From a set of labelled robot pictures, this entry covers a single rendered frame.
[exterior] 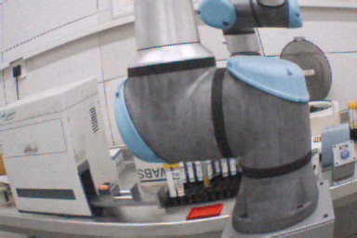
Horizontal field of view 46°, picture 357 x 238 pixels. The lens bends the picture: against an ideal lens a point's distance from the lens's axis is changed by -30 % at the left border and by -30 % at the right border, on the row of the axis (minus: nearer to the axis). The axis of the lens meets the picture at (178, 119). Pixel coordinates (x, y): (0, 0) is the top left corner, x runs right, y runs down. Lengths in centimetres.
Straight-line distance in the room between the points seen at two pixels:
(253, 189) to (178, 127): 13
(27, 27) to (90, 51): 37
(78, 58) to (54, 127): 68
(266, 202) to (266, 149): 7
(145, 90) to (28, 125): 54
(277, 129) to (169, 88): 15
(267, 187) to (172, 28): 24
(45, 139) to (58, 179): 10
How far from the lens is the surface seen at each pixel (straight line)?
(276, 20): 96
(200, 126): 69
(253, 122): 67
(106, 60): 175
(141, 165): 141
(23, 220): 126
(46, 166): 119
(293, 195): 69
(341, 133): 118
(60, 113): 113
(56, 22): 184
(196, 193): 119
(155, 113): 70
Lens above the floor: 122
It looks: 8 degrees down
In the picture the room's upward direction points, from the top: 10 degrees counter-clockwise
